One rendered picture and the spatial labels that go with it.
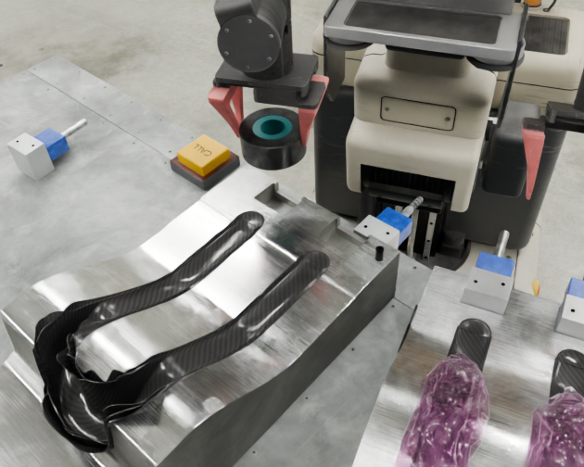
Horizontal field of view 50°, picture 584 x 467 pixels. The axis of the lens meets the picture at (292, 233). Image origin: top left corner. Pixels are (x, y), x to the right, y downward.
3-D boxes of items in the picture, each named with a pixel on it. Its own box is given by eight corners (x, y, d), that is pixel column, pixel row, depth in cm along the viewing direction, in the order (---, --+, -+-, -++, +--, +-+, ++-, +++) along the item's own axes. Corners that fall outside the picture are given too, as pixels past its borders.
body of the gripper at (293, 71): (306, 102, 67) (304, 38, 61) (215, 92, 69) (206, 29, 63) (319, 69, 71) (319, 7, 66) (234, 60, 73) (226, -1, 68)
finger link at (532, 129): (580, 216, 63) (607, 123, 59) (506, 202, 65) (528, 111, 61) (573, 198, 69) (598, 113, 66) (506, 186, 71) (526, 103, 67)
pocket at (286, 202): (278, 199, 88) (276, 180, 86) (307, 216, 86) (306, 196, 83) (256, 217, 86) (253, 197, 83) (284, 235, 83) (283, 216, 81)
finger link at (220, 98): (272, 157, 73) (266, 88, 67) (213, 149, 75) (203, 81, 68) (286, 123, 78) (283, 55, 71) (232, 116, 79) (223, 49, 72)
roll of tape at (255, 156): (312, 133, 79) (312, 110, 77) (298, 175, 74) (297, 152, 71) (252, 126, 81) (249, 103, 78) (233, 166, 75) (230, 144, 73)
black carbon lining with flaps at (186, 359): (248, 216, 84) (241, 161, 77) (343, 275, 76) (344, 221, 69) (20, 396, 67) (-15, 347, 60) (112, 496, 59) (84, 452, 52)
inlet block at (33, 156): (80, 129, 110) (70, 103, 106) (99, 139, 108) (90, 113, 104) (18, 170, 103) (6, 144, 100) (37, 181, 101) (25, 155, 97)
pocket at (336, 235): (338, 235, 83) (338, 215, 80) (370, 254, 81) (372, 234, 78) (316, 255, 81) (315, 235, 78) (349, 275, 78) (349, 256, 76)
